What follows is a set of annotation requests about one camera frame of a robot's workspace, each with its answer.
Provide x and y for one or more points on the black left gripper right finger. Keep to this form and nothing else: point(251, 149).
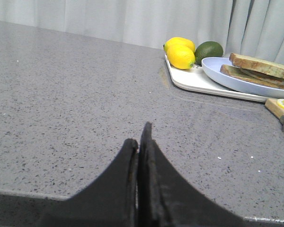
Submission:
point(166, 199)

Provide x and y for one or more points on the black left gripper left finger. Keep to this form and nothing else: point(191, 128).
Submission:
point(109, 201)

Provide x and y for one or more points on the light blue plate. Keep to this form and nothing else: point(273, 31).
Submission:
point(211, 67)

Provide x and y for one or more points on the bread slice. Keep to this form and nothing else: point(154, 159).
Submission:
point(258, 65)
point(239, 74)

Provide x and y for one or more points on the white serving tray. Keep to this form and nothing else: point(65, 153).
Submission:
point(196, 80)

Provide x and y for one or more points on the wooden cutting board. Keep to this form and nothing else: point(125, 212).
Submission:
point(275, 106)

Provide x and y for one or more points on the front yellow lemon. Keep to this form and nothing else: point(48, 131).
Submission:
point(181, 57)

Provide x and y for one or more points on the yellow lemon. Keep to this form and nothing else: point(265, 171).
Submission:
point(179, 40)
point(181, 57)

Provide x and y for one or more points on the green lime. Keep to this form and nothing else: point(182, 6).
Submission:
point(208, 49)

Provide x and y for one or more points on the fried egg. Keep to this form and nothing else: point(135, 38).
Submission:
point(262, 76)

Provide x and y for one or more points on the rear yellow lemon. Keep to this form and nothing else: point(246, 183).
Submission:
point(179, 40)

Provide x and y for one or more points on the grey curtain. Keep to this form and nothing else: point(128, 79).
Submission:
point(249, 27)

